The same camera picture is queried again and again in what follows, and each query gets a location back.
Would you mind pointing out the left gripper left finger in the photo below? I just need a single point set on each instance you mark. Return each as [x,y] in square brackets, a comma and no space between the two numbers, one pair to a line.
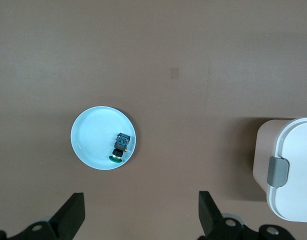
[68,215]

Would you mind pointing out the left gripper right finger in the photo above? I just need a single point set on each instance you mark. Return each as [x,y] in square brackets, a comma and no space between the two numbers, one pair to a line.
[211,217]

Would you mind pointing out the white lunch box grey clips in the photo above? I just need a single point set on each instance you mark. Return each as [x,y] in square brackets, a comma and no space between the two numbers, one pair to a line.
[298,162]

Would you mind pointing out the light blue round plate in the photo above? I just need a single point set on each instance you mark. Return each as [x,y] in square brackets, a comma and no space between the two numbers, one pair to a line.
[93,135]

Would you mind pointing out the green push-button switch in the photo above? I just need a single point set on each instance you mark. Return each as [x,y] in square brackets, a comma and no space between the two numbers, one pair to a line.
[119,147]

